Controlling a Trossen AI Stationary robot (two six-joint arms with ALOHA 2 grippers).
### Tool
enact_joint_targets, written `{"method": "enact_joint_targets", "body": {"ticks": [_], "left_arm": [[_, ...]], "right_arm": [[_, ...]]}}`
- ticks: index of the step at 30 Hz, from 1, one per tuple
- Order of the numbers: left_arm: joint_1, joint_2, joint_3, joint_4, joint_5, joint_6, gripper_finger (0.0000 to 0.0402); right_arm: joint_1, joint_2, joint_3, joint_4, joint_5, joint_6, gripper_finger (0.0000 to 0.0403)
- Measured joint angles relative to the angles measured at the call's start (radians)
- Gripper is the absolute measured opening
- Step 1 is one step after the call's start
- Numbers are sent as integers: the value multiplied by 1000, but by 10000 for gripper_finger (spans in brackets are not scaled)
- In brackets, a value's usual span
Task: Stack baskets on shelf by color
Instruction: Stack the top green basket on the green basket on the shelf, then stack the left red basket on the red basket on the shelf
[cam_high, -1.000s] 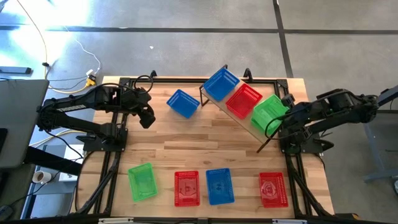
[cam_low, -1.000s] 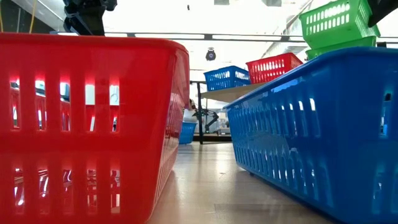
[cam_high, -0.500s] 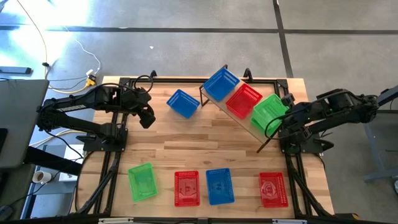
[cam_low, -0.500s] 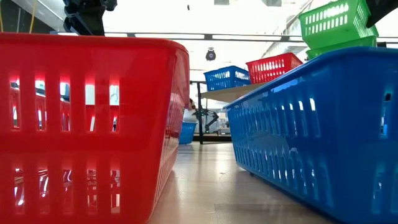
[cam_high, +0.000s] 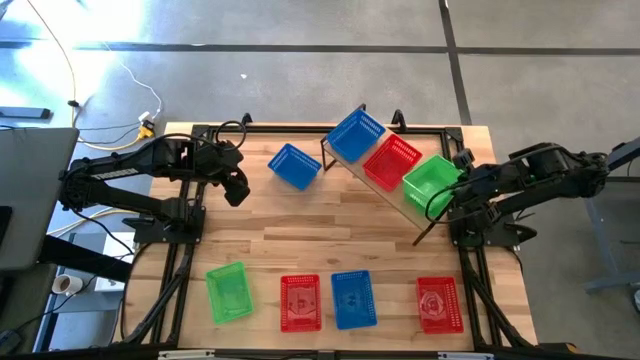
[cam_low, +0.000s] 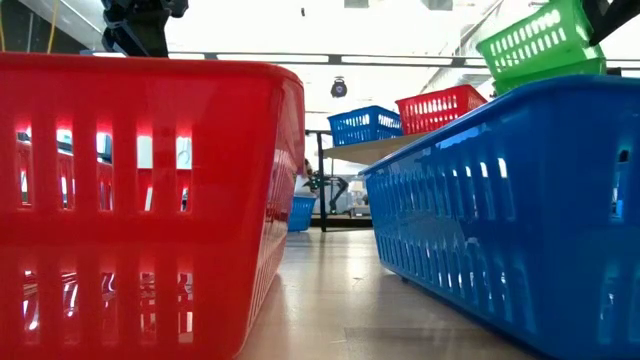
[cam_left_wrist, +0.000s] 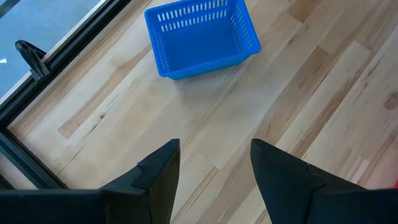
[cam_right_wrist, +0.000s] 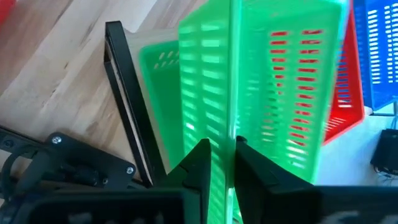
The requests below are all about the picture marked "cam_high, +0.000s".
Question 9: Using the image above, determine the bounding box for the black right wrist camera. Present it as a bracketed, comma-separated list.
[451, 147, 476, 173]

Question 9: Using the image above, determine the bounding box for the red plastic slotted basket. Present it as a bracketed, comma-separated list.
[362, 133, 424, 193]
[415, 276, 465, 335]
[279, 273, 323, 334]

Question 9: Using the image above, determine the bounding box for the grey metal side table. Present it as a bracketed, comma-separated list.
[549, 134, 640, 296]

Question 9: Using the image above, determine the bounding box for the white cable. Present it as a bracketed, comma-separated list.
[102, 42, 165, 121]

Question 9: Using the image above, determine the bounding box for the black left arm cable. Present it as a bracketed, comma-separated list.
[214, 119, 248, 151]

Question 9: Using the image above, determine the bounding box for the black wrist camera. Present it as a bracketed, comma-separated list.
[451, 147, 476, 173]
[223, 180, 252, 208]

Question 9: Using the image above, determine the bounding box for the blue plastic slotted basket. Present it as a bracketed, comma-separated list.
[326, 108, 387, 165]
[267, 142, 323, 192]
[330, 269, 379, 331]

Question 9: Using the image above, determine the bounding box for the green plastic slotted basket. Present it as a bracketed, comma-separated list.
[402, 153, 464, 217]
[205, 261, 255, 326]

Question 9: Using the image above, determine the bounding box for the black desk beam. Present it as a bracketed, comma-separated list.
[37, 234, 134, 284]

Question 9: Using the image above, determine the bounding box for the white box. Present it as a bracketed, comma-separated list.
[94, 231, 137, 294]

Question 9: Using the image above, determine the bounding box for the black aluminium rig frame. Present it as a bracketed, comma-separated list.
[112, 113, 576, 360]

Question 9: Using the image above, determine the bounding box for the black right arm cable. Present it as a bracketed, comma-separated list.
[424, 179, 466, 224]

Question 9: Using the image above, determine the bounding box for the grey desk panel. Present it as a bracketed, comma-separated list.
[0, 126, 81, 271]

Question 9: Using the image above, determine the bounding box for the white frame label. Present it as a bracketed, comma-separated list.
[158, 349, 216, 360]
[437, 351, 495, 360]

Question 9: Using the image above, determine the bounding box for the dark grey power strip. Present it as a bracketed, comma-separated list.
[0, 106, 52, 120]

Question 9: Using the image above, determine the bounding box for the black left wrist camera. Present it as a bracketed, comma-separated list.
[223, 180, 252, 208]

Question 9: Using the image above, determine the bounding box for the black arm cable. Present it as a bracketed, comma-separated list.
[214, 119, 248, 151]
[424, 179, 466, 224]

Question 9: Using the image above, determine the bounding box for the yellow cable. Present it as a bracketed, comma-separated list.
[24, 0, 151, 151]

